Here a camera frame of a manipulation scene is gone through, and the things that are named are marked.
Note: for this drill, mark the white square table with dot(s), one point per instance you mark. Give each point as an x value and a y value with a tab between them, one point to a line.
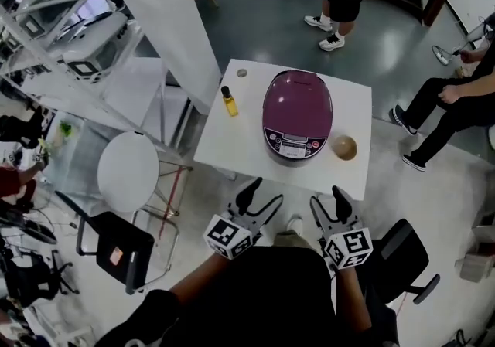
239	144

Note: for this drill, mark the round white side table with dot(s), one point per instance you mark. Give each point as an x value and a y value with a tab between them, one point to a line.
127	171

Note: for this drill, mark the person's black shirt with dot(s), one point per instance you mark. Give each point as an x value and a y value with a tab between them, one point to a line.
270	299

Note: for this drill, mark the person's left forearm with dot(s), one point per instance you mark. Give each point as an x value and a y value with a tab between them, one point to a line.
201	276

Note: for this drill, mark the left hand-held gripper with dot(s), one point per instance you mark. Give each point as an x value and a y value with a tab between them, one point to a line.
224	235

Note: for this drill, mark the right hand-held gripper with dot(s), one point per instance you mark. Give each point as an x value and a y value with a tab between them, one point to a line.
352	247

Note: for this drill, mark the grey storage box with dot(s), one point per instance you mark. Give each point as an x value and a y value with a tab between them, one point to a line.
477	266

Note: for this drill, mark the white power strip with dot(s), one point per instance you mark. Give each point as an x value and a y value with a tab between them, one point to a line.
441	55

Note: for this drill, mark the purple rice cooker lid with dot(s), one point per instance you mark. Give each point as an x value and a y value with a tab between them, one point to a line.
298	102

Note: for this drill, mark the orange phone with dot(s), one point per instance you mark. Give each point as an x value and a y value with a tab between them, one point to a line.
116	256

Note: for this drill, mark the person's shoe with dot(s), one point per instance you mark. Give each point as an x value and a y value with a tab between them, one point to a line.
294	223

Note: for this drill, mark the white metal shelving rack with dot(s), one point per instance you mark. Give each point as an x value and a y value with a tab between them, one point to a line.
58	48

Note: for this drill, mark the small green plant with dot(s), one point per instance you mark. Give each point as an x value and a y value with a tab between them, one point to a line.
65	129

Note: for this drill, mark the person's right forearm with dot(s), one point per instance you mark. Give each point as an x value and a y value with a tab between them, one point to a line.
352	299

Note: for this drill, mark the white square column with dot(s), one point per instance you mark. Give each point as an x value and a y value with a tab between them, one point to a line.
162	9

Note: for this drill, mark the small wooden bowl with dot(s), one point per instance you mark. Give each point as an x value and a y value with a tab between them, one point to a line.
344	147

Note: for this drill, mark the black floor fan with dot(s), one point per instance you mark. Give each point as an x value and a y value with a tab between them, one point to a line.
40	231

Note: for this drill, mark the black mesh chair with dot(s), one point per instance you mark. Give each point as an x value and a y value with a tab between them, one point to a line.
120	245

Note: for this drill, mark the black office chair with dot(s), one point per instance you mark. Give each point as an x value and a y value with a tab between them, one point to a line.
402	256

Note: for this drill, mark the yellow oil bottle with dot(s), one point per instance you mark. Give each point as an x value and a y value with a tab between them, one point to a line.
231	104

